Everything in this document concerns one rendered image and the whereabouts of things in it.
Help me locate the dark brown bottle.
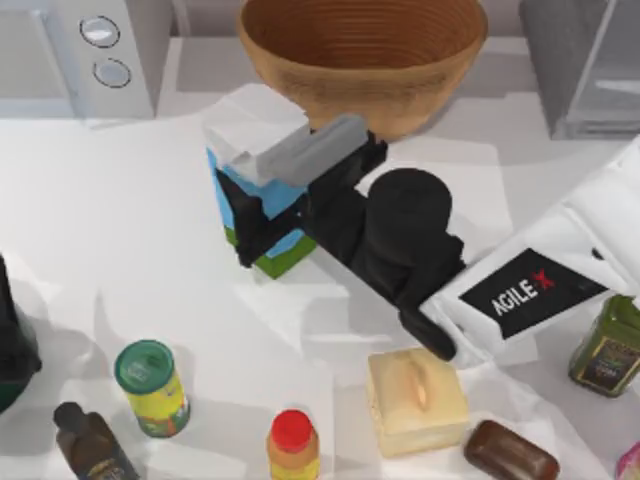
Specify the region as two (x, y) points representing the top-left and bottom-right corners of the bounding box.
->
(53, 401), (139, 480)

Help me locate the pale microwave oven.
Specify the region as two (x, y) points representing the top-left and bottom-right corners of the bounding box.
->
(0, 0), (159, 121)

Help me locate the pale square bread loaf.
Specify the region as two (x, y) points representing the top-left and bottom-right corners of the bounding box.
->
(365, 348), (471, 459)

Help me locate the black and green bottle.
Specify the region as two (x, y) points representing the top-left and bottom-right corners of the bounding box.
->
(0, 254), (44, 414)

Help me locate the brown wicker basket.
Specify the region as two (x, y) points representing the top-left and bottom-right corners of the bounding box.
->
(236, 0), (489, 144)

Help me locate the round microwave knob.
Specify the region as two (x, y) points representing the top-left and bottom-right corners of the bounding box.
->
(92, 57), (133, 90)
(78, 14), (122, 50)

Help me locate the olive green bottle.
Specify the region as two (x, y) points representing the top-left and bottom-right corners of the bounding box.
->
(568, 294), (640, 399)

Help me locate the dark brown bread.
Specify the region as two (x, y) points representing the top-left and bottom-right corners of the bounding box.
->
(463, 419), (560, 480)

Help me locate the yellow bottle with red cap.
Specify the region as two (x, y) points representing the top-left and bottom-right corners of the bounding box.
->
(266, 409), (321, 480)

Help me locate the blue white green milk carton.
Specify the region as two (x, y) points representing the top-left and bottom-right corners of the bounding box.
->
(202, 83), (317, 279)

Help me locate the yellow can with green lid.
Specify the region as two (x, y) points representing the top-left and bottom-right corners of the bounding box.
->
(113, 339), (191, 439)

